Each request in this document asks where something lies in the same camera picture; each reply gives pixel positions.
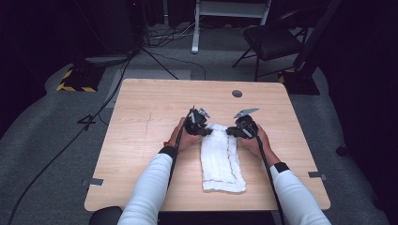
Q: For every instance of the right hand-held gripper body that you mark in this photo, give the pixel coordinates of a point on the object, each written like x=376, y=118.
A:
x=247, y=128

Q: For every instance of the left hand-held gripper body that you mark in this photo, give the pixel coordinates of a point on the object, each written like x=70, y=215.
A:
x=195, y=125

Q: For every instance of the white towel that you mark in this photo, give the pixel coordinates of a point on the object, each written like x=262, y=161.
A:
x=220, y=159

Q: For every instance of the person's left hand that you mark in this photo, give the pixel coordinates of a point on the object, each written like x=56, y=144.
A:
x=184, y=140

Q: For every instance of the person's right hand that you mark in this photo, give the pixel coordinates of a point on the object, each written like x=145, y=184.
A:
x=259, y=143

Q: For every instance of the black stand with slanted pole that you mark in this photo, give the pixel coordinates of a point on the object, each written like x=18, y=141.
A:
x=302, y=78

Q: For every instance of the grey tape piece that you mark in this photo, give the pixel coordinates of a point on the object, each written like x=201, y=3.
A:
x=317, y=175
x=94, y=182

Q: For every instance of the black folding chair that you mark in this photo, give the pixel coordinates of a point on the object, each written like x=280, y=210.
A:
x=270, y=40

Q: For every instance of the black caster wheel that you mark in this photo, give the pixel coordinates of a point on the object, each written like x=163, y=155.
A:
x=342, y=151

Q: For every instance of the black stand base hazard tape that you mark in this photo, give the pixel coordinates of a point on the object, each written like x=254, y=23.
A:
x=81, y=78

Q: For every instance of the black round seat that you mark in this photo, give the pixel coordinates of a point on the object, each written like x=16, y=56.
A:
x=106, y=216

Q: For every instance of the large black equipment box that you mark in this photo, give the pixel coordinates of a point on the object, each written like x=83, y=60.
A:
x=115, y=25

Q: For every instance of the white metal stand frame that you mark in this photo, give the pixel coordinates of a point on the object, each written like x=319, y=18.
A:
x=231, y=10

